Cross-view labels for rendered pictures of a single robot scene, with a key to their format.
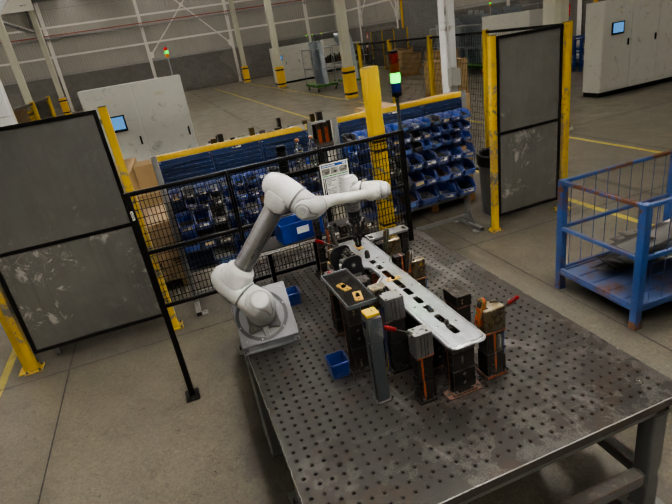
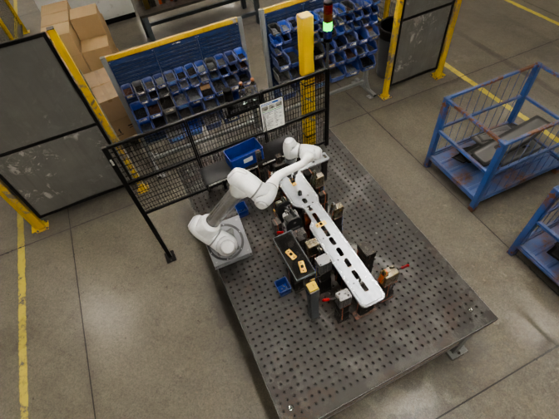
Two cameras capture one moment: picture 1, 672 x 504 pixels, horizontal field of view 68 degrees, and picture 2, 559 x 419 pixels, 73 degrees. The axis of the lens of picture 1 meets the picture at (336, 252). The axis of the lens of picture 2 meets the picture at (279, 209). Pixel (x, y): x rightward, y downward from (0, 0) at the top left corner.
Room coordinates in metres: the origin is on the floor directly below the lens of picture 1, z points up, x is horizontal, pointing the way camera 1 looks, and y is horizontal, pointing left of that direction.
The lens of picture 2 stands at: (0.76, 0.07, 3.31)
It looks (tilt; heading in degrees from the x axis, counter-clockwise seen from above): 52 degrees down; 358
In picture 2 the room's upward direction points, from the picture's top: 8 degrees counter-clockwise
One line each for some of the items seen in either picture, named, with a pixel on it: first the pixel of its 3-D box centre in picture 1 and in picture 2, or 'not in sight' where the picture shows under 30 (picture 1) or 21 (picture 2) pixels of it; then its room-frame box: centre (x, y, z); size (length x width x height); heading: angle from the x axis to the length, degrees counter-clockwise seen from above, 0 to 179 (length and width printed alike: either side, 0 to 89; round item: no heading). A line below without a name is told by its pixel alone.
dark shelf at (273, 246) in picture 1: (307, 235); (250, 159); (3.18, 0.17, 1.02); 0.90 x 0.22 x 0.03; 107
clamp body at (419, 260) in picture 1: (418, 286); (336, 219); (2.49, -0.43, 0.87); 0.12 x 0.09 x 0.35; 107
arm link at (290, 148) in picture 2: (352, 187); (291, 147); (2.82, -0.16, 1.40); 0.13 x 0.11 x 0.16; 65
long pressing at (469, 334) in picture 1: (396, 280); (323, 225); (2.36, -0.29, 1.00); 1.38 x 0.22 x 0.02; 17
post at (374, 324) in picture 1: (376, 358); (313, 302); (1.82, -0.10, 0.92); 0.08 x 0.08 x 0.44; 17
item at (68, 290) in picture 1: (67, 245); (46, 144); (3.90, 2.15, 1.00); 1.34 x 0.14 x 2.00; 107
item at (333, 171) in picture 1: (335, 181); (272, 114); (3.39, -0.08, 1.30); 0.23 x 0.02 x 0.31; 107
